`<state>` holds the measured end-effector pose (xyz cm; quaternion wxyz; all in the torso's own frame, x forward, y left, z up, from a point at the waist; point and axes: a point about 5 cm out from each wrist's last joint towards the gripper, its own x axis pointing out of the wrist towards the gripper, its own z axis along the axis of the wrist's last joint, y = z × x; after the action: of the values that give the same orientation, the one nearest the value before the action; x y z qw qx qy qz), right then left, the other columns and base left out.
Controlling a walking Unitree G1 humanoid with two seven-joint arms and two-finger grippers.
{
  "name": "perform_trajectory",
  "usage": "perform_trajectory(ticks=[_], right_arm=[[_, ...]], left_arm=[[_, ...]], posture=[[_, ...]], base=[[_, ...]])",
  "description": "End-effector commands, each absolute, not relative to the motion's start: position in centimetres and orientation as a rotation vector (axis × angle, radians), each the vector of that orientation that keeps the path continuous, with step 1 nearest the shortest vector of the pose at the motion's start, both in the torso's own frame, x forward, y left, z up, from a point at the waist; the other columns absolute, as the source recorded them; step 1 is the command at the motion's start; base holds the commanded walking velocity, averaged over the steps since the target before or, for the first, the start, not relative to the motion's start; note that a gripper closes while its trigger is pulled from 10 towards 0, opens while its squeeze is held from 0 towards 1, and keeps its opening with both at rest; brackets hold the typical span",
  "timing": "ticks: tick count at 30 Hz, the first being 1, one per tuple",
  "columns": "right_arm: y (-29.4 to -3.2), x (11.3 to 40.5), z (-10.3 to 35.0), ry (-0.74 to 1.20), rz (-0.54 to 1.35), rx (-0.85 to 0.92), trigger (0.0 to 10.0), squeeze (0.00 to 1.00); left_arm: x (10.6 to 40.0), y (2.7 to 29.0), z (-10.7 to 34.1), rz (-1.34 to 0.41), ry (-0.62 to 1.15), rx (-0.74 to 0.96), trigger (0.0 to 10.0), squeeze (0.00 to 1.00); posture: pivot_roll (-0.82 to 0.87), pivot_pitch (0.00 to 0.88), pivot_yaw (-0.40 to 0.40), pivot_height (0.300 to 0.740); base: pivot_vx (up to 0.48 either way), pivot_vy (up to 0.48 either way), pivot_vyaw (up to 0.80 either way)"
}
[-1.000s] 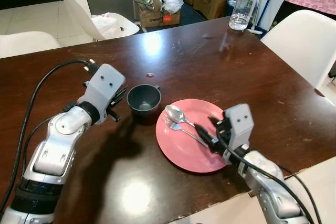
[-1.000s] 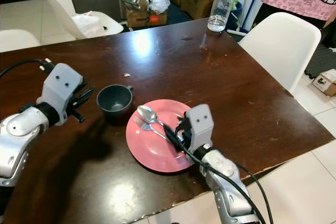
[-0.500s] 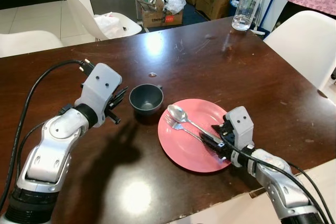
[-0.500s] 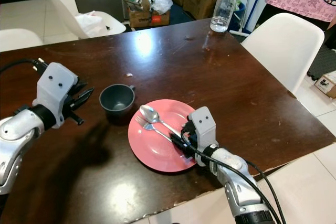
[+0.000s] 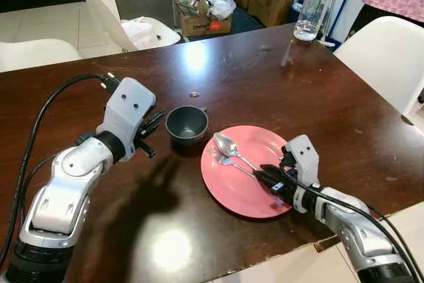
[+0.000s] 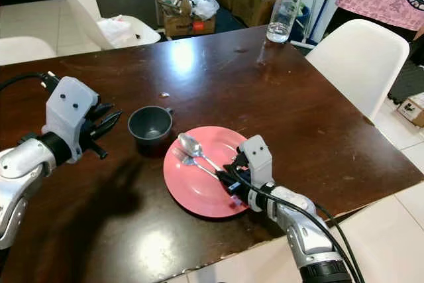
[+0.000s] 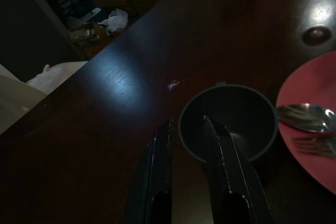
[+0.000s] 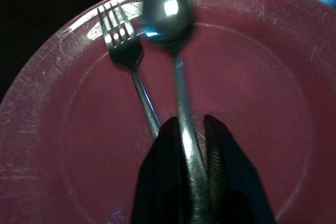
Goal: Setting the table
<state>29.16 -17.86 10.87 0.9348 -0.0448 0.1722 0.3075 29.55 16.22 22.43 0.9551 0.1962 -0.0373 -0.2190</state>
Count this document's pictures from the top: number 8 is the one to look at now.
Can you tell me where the silver metal fork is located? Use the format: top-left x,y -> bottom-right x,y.
97,1 -> 161,141

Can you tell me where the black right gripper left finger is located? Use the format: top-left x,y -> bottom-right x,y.
131,116 -> 196,224

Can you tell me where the silver metal spoon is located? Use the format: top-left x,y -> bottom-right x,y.
140,0 -> 211,224

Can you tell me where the pink plastic plate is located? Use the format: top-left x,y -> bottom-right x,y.
0,0 -> 336,224

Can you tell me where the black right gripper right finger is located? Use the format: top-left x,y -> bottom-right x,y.
203,114 -> 277,224

